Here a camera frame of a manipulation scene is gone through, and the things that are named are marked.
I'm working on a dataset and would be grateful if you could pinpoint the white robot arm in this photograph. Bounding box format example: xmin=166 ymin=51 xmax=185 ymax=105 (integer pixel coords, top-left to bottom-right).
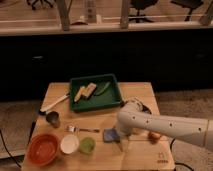
xmin=115 ymin=98 xmax=213 ymax=152

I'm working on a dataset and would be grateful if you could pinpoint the white small bowl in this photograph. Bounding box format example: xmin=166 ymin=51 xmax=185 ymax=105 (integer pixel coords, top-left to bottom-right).
xmin=60 ymin=134 xmax=79 ymax=154

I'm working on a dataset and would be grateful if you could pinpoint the dark metal cup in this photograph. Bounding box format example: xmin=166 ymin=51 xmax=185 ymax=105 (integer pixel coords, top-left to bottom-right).
xmin=46 ymin=111 xmax=60 ymax=128

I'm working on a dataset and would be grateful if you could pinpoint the green pepper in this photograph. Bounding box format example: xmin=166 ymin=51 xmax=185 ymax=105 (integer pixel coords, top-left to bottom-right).
xmin=94 ymin=82 xmax=110 ymax=96

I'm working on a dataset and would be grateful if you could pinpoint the black cable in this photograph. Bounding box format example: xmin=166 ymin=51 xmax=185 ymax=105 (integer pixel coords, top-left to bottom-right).
xmin=0 ymin=120 xmax=37 ymax=169
xmin=169 ymin=137 xmax=195 ymax=171

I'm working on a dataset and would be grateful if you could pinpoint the tan bread piece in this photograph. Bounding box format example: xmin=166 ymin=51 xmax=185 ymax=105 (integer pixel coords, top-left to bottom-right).
xmin=82 ymin=83 xmax=97 ymax=99

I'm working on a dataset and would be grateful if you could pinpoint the black office chair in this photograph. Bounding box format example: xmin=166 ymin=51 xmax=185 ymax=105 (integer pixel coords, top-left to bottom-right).
xmin=129 ymin=0 xmax=158 ymax=23

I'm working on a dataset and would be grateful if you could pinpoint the yellow corn cob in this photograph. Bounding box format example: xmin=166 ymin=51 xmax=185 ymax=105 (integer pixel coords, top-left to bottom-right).
xmin=74 ymin=86 xmax=85 ymax=102

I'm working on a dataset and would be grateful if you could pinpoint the black cable right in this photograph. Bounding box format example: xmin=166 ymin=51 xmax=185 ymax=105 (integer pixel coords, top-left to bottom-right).
xmin=169 ymin=137 xmax=195 ymax=171

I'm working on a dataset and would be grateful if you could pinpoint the yellow orange fruit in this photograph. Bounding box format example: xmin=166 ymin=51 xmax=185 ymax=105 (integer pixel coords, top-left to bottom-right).
xmin=148 ymin=132 xmax=162 ymax=142

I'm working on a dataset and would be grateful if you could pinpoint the black cable left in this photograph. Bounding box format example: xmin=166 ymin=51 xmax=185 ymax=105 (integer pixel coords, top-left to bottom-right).
xmin=0 ymin=120 xmax=37 ymax=169

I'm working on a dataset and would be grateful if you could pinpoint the white handled knife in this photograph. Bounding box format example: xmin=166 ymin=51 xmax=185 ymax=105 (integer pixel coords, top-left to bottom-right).
xmin=39 ymin=93 xmax=70 ymax=115

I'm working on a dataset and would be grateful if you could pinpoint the green tray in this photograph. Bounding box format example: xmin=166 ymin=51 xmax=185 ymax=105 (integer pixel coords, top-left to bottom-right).
xmin=69 ymin=74 xmax=123 ymax=113

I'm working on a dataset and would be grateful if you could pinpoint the blue sponge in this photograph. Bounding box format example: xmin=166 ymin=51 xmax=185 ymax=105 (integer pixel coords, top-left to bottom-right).
xmin=103 ymin=129 xmax=120 ymax=143

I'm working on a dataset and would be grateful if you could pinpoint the red bowl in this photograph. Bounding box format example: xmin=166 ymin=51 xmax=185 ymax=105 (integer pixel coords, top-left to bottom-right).
xmin=27 ymin=133 xmax=59 ymax=166

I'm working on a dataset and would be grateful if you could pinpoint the wooden table leg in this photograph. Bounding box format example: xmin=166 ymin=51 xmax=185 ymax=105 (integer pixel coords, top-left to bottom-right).
xmin=56 ymin=0 xmax=70 ymax=31
xmin=120 ymin=0 xmax=131 ymax=29

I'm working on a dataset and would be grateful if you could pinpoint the wooden table leg middle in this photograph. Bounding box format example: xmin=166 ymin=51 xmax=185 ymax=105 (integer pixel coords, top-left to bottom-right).
xmin=120 ymin=0 xmax=131 ymax=29

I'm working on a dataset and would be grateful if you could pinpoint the wooden table leg left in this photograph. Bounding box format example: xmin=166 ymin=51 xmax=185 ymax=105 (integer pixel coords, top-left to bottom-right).
xmin=56 ymin=0 xmax=70 ymax=31

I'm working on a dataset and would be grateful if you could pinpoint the green small cup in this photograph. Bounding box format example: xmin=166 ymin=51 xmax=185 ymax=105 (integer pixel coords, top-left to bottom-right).
xmin=79 ymin=137 xmax=95 ymax=154

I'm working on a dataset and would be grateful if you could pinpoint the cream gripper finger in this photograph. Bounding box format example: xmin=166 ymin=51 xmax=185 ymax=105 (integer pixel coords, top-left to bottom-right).
xmin=116 ymin=137 xmax=124 ymax=152

